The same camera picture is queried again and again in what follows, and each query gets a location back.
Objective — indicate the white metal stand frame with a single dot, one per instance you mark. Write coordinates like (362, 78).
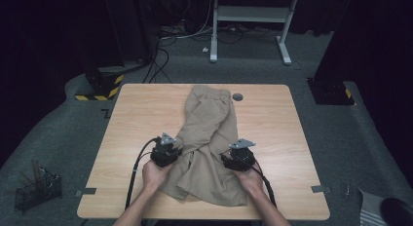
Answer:
(251, 14)

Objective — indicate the grey round table grommet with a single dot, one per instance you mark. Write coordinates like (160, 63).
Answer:
(237, 97)

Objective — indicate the person's left hand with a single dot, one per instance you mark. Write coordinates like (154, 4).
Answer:
(155, 177)

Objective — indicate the grey tape piece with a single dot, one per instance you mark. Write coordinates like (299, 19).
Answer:
(87, 191)
(320, 188)

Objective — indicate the khaki shorts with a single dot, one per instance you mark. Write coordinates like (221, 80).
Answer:
(207, 148)

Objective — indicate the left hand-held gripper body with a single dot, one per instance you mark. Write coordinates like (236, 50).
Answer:
(162, 154)

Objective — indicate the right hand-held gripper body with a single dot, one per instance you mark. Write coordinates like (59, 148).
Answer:
(243, 158)

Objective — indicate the person's right hand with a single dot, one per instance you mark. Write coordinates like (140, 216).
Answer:
(250, 182)

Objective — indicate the black yellow striped stand base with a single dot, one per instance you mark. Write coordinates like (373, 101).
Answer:
(104, 86)

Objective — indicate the black stand base yellow mark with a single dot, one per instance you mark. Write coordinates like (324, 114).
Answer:
(329, 93)

